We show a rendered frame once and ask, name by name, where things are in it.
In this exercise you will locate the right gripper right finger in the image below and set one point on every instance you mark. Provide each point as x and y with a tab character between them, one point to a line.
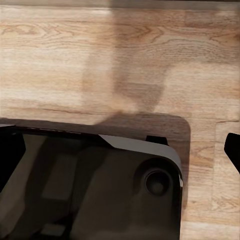
232	149

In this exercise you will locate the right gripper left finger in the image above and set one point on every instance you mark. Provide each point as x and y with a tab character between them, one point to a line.
12	149

